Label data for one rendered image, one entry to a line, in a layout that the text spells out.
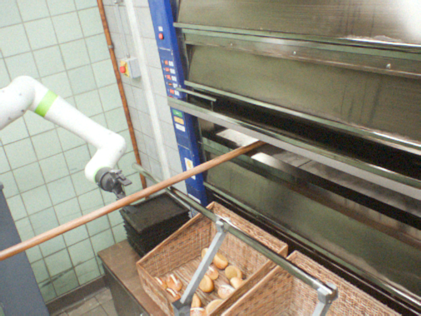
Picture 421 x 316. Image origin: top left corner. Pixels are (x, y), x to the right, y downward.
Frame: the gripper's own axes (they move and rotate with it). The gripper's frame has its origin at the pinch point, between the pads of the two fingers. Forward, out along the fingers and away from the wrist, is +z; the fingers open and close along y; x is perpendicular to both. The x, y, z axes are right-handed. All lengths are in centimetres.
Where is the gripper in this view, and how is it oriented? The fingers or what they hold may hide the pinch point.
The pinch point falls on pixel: (130, 197)
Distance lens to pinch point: 190.7
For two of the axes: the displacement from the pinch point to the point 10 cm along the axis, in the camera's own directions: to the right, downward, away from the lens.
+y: 1.6, 9.0, 4.1
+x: -8.2, 3.5, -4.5
